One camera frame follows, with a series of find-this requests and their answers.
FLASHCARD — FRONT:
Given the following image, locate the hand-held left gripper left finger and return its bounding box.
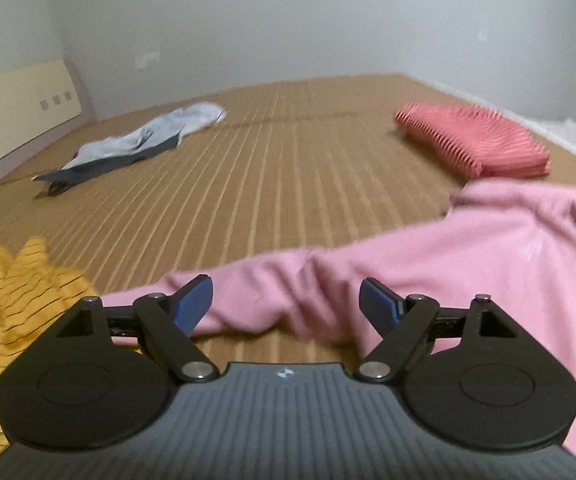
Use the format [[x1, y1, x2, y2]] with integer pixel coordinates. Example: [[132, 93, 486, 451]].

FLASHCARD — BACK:
[[55, 274, 219, 384]]

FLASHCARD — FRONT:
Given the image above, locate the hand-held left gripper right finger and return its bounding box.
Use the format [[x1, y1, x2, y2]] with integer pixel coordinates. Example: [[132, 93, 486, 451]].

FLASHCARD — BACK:
[[353, 277, 520, 384]]

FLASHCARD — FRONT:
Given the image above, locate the pink garment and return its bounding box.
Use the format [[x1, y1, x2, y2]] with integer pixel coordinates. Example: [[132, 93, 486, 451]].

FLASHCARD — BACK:
[[100, 180, 576, 468]]

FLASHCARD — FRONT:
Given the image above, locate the dark navy garment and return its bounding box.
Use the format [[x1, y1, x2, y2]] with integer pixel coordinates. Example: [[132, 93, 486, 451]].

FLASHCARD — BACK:
[[32, 135, 181, 197]]

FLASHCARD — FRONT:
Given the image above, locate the light blue garment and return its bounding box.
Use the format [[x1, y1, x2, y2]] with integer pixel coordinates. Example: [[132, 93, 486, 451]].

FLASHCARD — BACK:
[[62, 101, 227, 171]]

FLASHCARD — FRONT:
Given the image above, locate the folded red striped garment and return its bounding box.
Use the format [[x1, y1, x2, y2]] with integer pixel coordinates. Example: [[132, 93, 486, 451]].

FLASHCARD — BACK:
[[393, 101, 552, 179]]

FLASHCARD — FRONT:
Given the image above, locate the white fluffy blanket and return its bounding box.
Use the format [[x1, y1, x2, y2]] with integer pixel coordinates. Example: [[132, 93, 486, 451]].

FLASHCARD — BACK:
[[423, 77, 576, 178]]

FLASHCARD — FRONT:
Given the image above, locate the cream bed headboard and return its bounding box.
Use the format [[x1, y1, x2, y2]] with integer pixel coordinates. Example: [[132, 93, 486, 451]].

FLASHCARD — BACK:
[[0, 59, 94, 196]]

